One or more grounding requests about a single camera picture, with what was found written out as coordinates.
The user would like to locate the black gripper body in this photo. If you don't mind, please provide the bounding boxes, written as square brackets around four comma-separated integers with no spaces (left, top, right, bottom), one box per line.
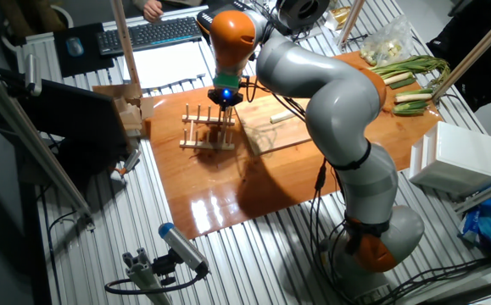
[207,87,244,107]

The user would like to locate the silver handled kitchen knife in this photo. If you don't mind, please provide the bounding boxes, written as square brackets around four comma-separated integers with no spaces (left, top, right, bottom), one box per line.
[216,108,232,149]

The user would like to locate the white scallion stalk piece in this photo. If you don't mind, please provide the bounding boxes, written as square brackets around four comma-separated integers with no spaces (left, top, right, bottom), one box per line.
[269,110,296,125]

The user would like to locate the beige sleeved forearm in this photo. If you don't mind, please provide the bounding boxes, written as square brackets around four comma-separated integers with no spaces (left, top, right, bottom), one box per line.
[131,0,208,12]

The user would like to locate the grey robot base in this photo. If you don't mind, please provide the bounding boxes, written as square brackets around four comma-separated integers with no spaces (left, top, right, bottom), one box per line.
[315,236,399,305]

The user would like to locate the clear bag of chopped scallions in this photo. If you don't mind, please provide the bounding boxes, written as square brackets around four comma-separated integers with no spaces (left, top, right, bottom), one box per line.
[358,14,416,67]

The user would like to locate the person's bare hand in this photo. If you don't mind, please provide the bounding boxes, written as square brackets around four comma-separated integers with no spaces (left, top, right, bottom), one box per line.
[142,0,165,23]

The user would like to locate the green wrist adapter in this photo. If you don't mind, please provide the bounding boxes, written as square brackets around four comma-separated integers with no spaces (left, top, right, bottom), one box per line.
[212,72,242,90]

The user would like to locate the wooden peg rack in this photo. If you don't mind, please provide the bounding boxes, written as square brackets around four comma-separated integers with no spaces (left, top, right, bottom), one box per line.
[179,103,237,153]

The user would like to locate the light wooden cutting board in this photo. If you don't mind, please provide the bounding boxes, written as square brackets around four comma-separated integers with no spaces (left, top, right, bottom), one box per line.
[234,95,314,157]

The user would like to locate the white paper sheet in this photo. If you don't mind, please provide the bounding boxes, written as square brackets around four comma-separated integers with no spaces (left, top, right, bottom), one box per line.
[121,40,208,90]

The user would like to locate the glossy brown wooden board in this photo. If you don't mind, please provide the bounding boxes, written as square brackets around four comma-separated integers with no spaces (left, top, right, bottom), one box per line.
[145,50,444,241]

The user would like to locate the orange and black teach pendant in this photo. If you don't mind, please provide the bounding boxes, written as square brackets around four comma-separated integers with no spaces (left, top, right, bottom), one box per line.
[196,0,255,35]

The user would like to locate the brown cardboard box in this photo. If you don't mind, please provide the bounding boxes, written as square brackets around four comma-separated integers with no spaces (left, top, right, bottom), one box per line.
[92,83,156,140]

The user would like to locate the black computer keyboard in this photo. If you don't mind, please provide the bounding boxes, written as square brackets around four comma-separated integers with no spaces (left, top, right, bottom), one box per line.
[96,15,204,58]

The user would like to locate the clamp with orange tip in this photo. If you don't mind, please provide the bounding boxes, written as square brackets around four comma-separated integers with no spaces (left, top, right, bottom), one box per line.
[109,148,142,181]

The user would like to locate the black filament spool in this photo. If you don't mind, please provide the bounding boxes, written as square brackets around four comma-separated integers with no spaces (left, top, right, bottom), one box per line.
[275,0,331,31]

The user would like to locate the black mouse pad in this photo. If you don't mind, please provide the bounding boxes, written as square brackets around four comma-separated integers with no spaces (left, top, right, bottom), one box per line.
[53,22,115,79]

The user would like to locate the yellow snack packet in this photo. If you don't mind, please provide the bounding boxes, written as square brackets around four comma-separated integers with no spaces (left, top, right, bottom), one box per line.
[324,6,352,31]

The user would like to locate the black monitor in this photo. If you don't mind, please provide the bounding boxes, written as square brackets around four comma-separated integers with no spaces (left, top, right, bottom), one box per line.
[0,67,132,175]

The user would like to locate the grey computer mouse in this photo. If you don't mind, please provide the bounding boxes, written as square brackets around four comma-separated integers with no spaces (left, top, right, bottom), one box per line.
[65,36,85,58]

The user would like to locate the dark green scallion leaf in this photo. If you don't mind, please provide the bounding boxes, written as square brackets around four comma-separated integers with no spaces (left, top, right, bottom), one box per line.
[388,77,418,90]

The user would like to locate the green scallion leaves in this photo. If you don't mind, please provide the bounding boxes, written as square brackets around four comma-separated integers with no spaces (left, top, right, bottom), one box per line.
[392,100,431,117]

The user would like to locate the white and green scallion stalk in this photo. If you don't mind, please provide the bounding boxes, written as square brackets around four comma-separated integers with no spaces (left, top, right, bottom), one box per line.
[394,87,435,103]

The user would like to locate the short aluminium profile stand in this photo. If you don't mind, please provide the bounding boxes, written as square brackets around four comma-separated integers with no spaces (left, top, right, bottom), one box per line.
[121,248,173,305]

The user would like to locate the green scallion bunch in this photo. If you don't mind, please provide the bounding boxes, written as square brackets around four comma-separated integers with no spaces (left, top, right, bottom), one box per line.
[361,54,452,88]

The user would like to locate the white foam box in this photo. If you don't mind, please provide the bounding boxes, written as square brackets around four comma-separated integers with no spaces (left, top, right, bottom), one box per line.
[409,121,491,198]

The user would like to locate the aluminium profile bar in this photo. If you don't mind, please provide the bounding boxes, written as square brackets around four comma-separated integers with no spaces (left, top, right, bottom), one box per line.
[455,173,491,215]

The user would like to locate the wooden frame post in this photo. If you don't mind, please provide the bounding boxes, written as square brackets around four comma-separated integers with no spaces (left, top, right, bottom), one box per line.
[109,0,141,86]
[431,3,491,102]
[337,0,367,47]

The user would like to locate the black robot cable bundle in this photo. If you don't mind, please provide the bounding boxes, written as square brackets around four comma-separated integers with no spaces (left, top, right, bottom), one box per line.
[240,75,356,305]

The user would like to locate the silver camera with blue end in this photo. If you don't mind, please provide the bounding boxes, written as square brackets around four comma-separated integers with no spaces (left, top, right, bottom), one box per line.
[158,222,210,275]

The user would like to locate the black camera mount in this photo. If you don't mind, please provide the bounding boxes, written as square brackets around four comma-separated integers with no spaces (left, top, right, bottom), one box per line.
[151,249,179,286]

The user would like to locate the long aluminium frame bar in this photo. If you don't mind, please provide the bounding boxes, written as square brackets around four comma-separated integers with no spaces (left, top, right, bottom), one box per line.
[0,58,97,232]

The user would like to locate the black camera cable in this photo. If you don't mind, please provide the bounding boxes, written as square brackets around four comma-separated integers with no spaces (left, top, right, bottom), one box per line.
[103,270,209,296]

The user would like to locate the black cables on table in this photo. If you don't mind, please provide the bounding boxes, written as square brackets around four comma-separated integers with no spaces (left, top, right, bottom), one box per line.
[376,257,491,305]

